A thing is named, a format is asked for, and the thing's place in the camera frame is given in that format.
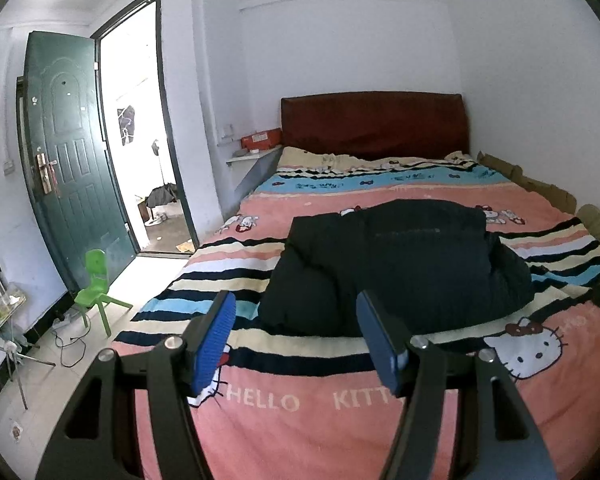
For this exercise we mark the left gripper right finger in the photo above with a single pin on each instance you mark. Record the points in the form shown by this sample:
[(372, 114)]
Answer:
[(463, 406)]

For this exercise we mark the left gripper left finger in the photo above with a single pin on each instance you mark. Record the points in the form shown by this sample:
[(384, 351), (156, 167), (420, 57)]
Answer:
[(98, 433)]

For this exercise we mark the large black padded jacket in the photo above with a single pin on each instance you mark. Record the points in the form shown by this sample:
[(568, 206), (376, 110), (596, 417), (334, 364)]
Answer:
[(432, 263)]

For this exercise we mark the green plastic child chair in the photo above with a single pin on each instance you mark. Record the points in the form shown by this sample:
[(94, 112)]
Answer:
[(96, 293)]

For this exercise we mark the glass side table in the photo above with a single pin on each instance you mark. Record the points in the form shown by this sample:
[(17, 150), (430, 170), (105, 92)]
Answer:
[(12, 345)]

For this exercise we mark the green metal door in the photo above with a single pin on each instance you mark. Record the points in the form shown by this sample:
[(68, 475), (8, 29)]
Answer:
[(60, 118)]

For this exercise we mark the white bedside shelf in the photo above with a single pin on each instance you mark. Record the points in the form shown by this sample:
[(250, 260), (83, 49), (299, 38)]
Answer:
[(249, 171)]

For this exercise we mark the dark red headboard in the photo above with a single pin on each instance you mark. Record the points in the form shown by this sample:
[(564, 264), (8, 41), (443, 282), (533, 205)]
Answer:
[(376, 124)]

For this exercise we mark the red box on shelf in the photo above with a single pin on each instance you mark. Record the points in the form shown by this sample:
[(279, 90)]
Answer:
[(262, 140)]

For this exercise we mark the brass door lock handle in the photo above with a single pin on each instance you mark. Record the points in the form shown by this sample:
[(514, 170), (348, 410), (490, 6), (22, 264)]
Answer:
[(47, 171)]

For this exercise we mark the white wall socket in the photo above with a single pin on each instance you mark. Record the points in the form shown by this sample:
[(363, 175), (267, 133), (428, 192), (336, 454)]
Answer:
[(227, 133)]

